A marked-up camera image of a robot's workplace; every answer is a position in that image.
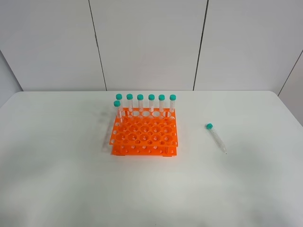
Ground teal-capped test tube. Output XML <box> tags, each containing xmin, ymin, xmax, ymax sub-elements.
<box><xmin>205</xmin><ymin>123</ymin><xmax>227</xmax><ymax>154</ymax></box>

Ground back row tube four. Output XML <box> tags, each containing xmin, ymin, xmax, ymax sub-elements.
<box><xmin>148</xmin><ymin>94</ymin><xmax>155</xmax><ymax>112</ymax></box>

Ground back row tube five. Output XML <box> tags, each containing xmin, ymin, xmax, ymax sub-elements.
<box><xmin>159</xmin><ymin>94</ymin><xmax>165</xmax><ymax>113</ymax></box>

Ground back row tube one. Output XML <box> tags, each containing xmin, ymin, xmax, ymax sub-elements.
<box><xmin>114</xmin><ymin>93</ymin><xmax>124</xmax><ymax>118</ymax></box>

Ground back row tube three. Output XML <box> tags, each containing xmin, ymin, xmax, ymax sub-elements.
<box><xmin>137</xmin><ymin>94</ymin><xmax>144</xmax><ymax>112</ymax></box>

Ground back row tube six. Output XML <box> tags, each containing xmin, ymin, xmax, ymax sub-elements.
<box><xmin>169</xmin><ymin>94</ymin><xmax>176</xmax><ymax>113</ymax></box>

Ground back row tube two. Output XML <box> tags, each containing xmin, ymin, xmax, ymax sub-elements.
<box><xmin>126</xmin><ymin>94</ymin><xmax>133</xmax><ymax>112</ymax></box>

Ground front-left racked test tube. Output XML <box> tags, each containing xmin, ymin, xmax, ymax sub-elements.
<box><xmin>114</xmin><ymin>100</ymin><xmax>123</xmax><ymax>123</ymax></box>

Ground orange test tube rack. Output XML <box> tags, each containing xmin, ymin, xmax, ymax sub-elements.
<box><xmin>109</xmin><ymin>107</ymin><xmax>178</xmax><ymax>157</ymax></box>

